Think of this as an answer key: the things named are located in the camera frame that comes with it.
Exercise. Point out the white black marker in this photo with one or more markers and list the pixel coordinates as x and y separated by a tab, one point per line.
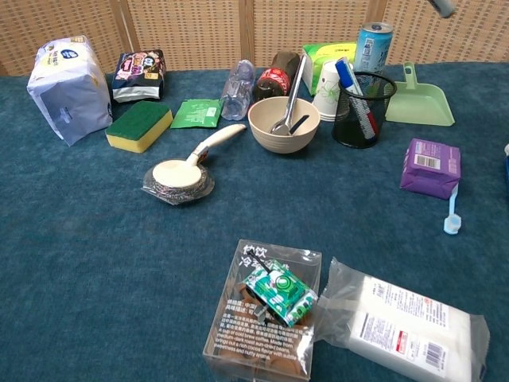
443	6

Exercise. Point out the black mesh pen holder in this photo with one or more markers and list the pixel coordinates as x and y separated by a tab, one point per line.
350	129

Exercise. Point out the blue marker pen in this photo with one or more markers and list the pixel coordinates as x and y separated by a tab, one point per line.
346	75

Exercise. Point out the beige bowl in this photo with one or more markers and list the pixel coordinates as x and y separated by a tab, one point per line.
278	141

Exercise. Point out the green foil sachet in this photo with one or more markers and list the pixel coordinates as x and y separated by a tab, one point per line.
195	114

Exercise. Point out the clear empty plastic bottle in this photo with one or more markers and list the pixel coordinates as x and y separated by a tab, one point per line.
238	93

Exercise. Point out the metal spoon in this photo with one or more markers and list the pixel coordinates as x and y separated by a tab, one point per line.
293	99

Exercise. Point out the green toy tank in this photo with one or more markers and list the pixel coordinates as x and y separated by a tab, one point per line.
284	294

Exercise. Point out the cola bottle with red label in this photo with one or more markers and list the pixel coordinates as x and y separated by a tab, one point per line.
273	79

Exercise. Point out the white paper cup stack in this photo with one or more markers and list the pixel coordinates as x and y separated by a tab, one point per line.
327	95

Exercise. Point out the green and yellow sponge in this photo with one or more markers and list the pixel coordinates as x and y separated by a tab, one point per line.
139	125

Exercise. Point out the clear plastic coffee box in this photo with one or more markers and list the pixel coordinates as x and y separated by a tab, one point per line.
238	338

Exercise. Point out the green tissue box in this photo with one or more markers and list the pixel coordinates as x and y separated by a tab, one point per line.
322	53

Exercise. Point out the black snack bag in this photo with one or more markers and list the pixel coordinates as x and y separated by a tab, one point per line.
137	75

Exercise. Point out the wicker folding screen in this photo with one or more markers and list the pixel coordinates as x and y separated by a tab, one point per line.
191	28

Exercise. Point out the purple tissue pack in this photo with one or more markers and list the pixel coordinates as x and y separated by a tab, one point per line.
431	171

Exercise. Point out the light blue drink can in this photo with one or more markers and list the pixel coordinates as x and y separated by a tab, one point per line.
371	45

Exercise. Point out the light green dustpan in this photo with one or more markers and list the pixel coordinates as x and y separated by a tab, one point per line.
421	105

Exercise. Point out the light blue toothbrush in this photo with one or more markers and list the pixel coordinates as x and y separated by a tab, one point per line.
452	224

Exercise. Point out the white pads in plastic bag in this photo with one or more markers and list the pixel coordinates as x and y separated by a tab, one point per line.
401	330

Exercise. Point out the white tissue paper pack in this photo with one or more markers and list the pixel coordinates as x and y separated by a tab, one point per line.
69	91

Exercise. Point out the blue and white object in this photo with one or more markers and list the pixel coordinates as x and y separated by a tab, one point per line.
507	167

